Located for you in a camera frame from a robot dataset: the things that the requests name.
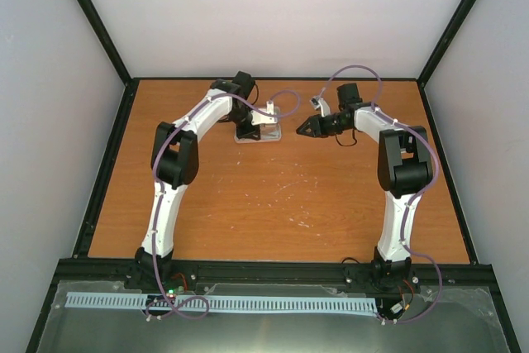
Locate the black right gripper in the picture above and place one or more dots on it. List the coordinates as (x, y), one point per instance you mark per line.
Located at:
(316, 128)

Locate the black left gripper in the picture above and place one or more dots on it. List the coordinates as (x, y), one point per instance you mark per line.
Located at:
(243, 133)

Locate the pink glasses case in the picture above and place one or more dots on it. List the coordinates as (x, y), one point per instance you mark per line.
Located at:
(269, 133)

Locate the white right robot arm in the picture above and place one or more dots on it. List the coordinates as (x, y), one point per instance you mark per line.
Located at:
(404, 171)

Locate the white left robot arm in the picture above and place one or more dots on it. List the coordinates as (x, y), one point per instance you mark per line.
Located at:
(175, 161)

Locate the clear acrylic cover sheet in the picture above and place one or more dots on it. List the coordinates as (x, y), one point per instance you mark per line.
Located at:
(460, 319)

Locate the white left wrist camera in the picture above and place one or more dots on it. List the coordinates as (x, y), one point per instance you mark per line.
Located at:
(264, 115)

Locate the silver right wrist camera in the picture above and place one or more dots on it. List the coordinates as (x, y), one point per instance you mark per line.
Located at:
(320, 104)

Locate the black frame post left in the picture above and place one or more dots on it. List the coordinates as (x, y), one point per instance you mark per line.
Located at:
(95, 21)

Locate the black frame post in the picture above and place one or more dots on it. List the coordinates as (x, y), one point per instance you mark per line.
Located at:
(95, 21)
(456, 21)

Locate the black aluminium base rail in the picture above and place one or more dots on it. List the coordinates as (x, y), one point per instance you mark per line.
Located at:
(197, 275)

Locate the light blue cable duct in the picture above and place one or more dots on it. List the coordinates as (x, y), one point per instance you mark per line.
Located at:
(224, 304)

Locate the black frame post right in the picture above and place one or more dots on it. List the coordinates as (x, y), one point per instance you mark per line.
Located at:
(456, 21)

